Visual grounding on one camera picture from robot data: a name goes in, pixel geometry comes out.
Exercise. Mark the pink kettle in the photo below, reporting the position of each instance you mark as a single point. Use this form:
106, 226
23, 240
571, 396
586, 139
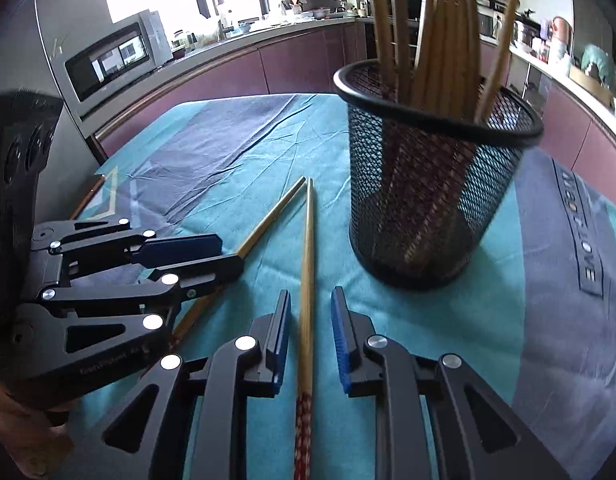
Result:
563, 35

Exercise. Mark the person's left hand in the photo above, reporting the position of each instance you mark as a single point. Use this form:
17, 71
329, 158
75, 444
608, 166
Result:
22, 430

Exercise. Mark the black mesh cup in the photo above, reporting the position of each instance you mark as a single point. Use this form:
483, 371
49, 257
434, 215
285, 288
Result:
413, 220

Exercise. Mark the bunch of wooden chopsticks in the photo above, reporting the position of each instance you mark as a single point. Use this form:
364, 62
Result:
440, 35

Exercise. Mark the stainless steel microwave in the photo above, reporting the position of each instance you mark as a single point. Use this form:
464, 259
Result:
112, 60

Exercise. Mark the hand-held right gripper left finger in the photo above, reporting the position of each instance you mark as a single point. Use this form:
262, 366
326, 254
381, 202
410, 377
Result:
283, 340

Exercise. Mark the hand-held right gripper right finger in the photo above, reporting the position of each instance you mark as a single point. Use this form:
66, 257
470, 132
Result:
340, 340

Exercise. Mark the kitchen faucet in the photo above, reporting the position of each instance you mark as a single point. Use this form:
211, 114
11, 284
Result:
218, 10

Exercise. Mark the teal and grey tablecloth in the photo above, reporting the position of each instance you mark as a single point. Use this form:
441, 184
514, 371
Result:
237, 160

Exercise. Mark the long pink base cabinets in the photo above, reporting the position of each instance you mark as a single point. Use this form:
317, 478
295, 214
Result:
288, 65

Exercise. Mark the pink peninsula cabinets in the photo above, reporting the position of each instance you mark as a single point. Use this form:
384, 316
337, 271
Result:
583, 135

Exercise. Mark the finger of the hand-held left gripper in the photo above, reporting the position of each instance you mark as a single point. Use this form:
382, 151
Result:
207, 272
182, 249

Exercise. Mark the red-tipped wooden chopstick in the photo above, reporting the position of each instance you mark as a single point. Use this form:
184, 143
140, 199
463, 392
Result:
268, 222
305, 310

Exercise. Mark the teal countertop appliance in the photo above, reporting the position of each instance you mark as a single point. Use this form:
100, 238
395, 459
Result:
600, 60

